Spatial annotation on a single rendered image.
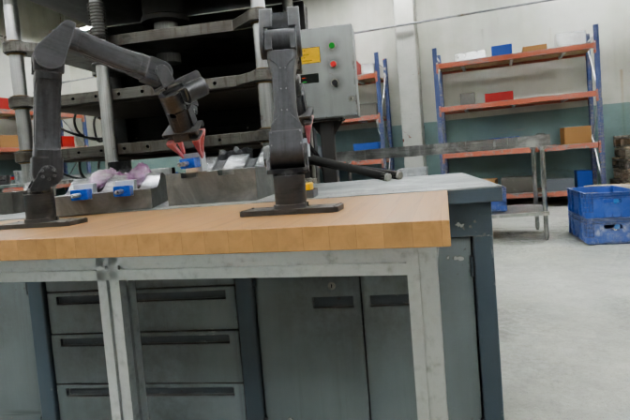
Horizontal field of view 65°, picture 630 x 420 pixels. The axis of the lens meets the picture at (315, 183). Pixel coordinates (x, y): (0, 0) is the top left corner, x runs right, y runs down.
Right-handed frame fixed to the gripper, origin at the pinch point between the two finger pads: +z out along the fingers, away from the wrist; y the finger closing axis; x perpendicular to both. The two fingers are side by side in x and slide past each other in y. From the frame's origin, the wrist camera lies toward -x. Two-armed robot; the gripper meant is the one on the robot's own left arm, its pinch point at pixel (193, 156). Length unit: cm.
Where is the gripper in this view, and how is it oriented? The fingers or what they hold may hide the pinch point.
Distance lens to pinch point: 144.7
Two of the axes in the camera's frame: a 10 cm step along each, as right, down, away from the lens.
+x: -0.9, 5.8, -8.1
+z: 1.9, 8.1, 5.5
